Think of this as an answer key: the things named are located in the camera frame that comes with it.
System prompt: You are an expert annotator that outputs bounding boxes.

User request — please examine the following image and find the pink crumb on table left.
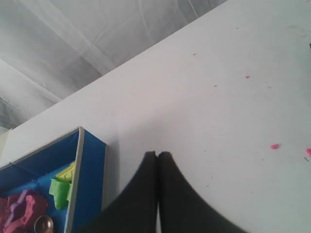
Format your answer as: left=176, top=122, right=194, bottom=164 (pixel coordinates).
left=270, top=144, right=280, bottom=150

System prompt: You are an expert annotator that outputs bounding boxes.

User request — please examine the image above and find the metal spoon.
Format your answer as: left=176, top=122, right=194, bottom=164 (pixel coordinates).
left=34, top=215, right=54, bottom=233

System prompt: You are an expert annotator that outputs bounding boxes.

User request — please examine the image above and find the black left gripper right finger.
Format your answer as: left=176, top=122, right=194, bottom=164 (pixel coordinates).
left=157, top=152, right=245, bottom=233

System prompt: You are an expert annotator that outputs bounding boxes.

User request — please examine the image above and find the magenta clay lump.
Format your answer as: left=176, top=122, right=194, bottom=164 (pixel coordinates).
left=0, top=189, right=49, bottom=233

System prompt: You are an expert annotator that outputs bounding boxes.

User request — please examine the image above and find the yellow plastic mold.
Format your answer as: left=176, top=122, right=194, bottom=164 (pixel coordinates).
left=55, top=161, right=75, bottom=183

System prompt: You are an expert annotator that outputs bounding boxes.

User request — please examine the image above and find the green plastic mold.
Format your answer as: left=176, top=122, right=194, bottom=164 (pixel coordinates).
left=49, top=178, right=71, bottom=210

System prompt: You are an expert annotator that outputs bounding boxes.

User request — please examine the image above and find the white backdrop sheet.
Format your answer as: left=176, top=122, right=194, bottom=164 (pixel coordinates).
left=0, top=0, right=221, bottom=132

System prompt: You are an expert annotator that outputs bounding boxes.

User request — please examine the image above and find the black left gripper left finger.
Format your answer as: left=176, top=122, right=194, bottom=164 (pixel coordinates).
left=78, top=151, right=158, bottom=233

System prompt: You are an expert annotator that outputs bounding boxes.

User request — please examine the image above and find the pink crumb on table larger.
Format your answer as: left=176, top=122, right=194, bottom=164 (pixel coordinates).
left=306, top=148, right=311, bottom=156

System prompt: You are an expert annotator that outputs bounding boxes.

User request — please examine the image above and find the blue open box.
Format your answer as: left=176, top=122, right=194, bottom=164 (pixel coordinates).
left=0, top=127, right=106, bottom=233

